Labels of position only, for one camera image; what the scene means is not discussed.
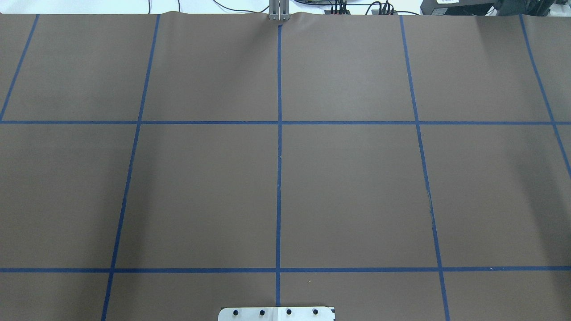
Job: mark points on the white metal mounting plate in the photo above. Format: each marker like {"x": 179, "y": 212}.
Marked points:
{"x": 276, "y": 314}

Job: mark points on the black power strip right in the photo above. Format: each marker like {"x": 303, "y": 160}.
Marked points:
{"x": 379, "y": 8}

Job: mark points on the brown table mat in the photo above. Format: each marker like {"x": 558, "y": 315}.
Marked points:
{"x": 174, "y": 166}

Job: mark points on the grey aluminium camera post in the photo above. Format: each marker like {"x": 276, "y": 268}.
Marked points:
{"x": 279, "y": 10}

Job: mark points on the black equipment box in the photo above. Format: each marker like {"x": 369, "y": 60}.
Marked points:
{"x": 559, "y": 8}

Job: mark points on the black power strip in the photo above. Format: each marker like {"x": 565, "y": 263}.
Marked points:
{"x": 379, "y": 8}
{"x": 338, "y": 7}

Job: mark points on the black power strip left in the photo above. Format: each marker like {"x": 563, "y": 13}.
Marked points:
{"x": 338, "y": 7}

